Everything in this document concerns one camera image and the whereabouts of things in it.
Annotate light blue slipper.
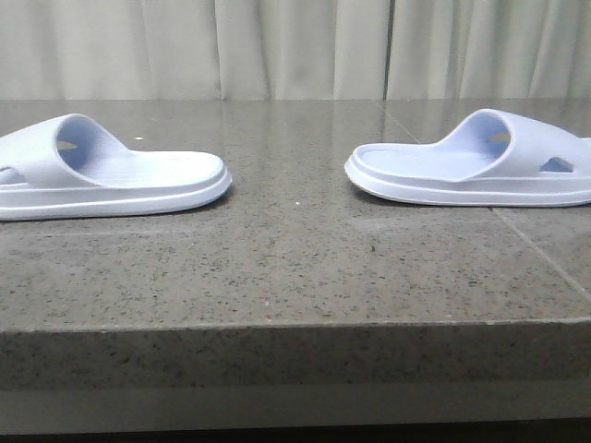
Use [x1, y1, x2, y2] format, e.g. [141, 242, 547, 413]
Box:
[1, 114, 232, 221]
[344, 109, 590, 207]

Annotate beige pleated curtain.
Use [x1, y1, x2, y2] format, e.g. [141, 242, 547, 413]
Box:
[1, 1, 590, 100]

